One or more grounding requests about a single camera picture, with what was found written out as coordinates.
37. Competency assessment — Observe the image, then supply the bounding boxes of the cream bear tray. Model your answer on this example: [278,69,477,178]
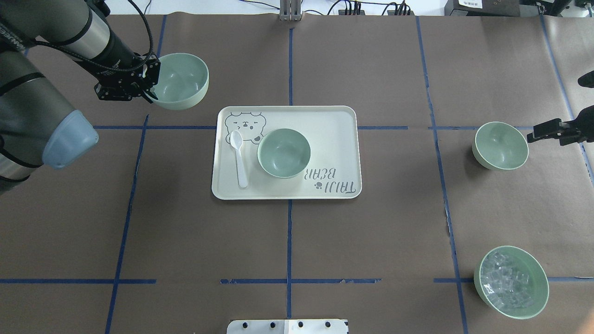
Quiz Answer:
[212,106,362,199]

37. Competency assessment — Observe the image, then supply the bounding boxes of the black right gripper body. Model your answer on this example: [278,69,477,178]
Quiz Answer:
[559,106,594,146]

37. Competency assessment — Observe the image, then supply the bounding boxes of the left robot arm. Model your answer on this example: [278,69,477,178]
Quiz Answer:
[0,0,161,194]

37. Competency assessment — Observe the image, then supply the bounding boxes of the white plastic spoon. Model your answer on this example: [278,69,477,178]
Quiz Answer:
[230,130,248,188]

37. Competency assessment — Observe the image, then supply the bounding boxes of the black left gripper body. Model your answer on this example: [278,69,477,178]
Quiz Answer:
[95,55,161,101]

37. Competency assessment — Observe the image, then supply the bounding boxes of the aluminium frame post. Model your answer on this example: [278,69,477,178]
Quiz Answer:
[279,0,303,22]

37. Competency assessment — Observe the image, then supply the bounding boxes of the green bowl with ice cubes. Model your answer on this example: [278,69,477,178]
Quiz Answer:
[473,245,549,320]

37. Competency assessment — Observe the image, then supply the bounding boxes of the green bowl on tray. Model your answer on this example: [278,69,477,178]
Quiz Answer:
[257,128,311,179]

